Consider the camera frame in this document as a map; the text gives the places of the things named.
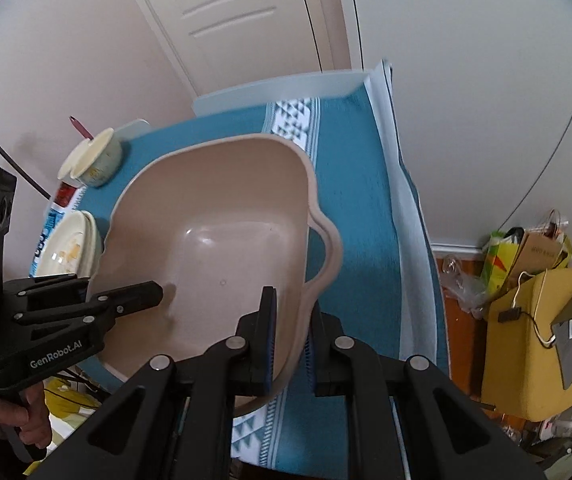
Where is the pink square dish with handles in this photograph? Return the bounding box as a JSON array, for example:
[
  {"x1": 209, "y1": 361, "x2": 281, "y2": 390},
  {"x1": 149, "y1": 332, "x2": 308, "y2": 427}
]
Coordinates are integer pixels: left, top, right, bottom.
[{"x1": 86, "y1": 132, "x2": 344, "y2": 418}]

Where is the plain white plate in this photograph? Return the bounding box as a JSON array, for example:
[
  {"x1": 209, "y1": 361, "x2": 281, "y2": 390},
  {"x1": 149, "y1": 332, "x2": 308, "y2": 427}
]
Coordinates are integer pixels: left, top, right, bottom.
[{"x1": 82, "y1": 212, "x2": 103, "y2": 277}]

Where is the teal patterned tablecloth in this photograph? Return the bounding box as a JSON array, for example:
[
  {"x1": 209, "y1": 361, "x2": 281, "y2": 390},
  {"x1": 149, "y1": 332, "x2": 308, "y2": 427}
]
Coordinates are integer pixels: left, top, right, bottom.
[{"x1": 31, "y1": 87, "x2": 451, "y2": 463}]

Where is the white cable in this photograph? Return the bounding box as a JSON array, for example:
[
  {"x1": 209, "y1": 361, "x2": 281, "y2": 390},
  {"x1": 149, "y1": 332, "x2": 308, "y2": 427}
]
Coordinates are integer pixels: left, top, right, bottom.
[{"x1": 511, "y1": 269, "x2": 563, "y2": 349}]

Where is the yellow stool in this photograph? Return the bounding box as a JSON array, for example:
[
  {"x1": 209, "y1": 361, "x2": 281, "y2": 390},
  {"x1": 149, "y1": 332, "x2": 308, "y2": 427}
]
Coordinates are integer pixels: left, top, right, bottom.
[{"x1": 481, "y1": 267, "x2": 572, "y2": 422}]

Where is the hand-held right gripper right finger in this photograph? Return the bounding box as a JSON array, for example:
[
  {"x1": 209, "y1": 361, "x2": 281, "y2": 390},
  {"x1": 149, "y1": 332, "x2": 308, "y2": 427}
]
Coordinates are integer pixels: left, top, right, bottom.
[{"x1": 305, "y1": 311, "x2": 547, "y2": 480}]

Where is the white wardrobe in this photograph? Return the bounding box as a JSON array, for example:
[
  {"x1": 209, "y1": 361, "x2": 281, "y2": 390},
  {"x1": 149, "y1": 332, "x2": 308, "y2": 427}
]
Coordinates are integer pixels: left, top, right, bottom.
[{"x1": 346, "y1": 0, "x2": 572, "y2": 257}]

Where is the brown paper bag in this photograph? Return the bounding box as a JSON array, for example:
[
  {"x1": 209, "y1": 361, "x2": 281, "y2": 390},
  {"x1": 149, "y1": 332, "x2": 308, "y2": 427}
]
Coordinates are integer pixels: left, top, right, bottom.
[{"x1": 508, "y1": 210, "x2": 572, "y2": 287}]

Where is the cream bowl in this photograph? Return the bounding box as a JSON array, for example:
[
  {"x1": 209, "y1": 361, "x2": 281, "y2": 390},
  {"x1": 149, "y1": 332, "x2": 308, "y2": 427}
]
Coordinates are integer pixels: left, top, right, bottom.
[{"x1": 57, "y1": 127, "x2": 123, "y2": 189}]

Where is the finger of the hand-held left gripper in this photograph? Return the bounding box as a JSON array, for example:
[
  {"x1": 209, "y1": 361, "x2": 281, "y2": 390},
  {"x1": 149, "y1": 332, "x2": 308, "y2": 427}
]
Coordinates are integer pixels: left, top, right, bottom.
[
  {"x1": 13, "y1": 281, "x2": 165, "y2": 326},
  {"x1": 1, "y1": 273, "x2": 92, "y2": 302}
]

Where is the white bowl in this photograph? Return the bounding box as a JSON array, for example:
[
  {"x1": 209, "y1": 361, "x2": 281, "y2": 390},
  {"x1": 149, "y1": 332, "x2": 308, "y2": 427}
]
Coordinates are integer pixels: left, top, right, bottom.
[{"x1": 59, "y1": 129, "x2": 113, "y2": 178}]

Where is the white panelled door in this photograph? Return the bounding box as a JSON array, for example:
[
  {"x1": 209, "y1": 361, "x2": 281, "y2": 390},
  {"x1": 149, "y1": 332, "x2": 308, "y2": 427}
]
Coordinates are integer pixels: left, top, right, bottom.
[{"x1": 113, "y1": 0, "x2": 362, "y2": 99}]

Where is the duck print plate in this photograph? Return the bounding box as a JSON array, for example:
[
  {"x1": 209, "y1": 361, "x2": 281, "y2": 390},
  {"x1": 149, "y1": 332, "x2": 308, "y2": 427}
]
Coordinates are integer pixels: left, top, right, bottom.
[{"x1": 34, "y1": 211, "x2": 93, "y2": 279}]

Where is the green and yellow bag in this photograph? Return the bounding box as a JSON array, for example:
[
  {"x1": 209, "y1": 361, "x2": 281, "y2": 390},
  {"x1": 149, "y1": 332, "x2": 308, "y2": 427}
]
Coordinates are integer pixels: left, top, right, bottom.
[{"x1": 481, "y1": 227, "x2": 525, "y2": 292}]

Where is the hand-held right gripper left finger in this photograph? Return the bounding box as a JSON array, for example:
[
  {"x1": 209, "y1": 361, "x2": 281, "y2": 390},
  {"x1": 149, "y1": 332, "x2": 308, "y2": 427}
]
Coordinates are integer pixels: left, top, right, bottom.
[{"x1": 31, "y1": 286, "x2": 280, "y2": 480}]

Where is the clear plastic bag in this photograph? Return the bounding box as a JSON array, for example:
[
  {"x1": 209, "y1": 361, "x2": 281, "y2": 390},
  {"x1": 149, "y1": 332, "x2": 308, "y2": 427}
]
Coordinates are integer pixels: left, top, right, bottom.
[{"x1": 441, "y1": 254, "x2": 490, "y2": 319}]

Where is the small white tray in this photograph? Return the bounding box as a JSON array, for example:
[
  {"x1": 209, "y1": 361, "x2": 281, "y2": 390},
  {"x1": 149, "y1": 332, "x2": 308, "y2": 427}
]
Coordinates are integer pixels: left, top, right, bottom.
[{"x1": 115, "y1": 118, "x2": 152, "y2": 141}]

